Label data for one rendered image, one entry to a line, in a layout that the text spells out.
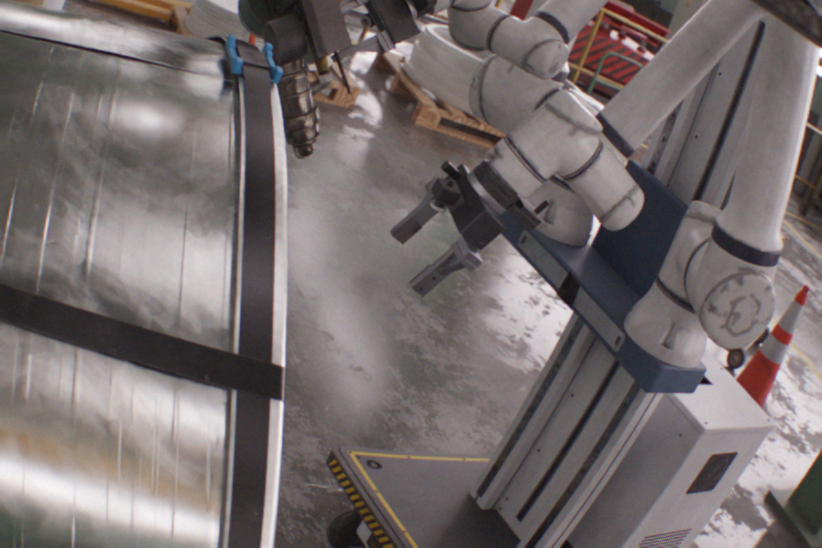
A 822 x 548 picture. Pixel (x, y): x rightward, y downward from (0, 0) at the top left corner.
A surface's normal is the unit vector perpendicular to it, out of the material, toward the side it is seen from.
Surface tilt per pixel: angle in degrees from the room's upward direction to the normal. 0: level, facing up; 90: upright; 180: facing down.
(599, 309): 90
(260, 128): 17
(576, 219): 68
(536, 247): 90
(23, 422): 52
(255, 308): 37
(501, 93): 87
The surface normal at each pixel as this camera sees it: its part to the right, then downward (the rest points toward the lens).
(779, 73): -0.58, 0.17
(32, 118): 0.47, -0.62
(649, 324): -0.56, -0.40
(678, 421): -0.83, -0.16
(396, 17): 0.32, 0.02
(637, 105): -0.29, 0.05
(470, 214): -0.64, -0.54
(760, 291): 0.03, 0.41
